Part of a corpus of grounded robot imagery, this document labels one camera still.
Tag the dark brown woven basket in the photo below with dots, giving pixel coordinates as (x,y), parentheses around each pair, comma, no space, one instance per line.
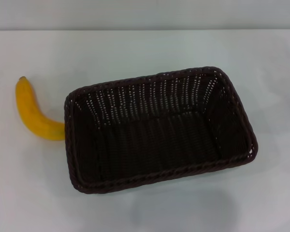
(154,140)

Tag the yellow banana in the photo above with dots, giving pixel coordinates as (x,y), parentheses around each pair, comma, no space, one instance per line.
(31,113)

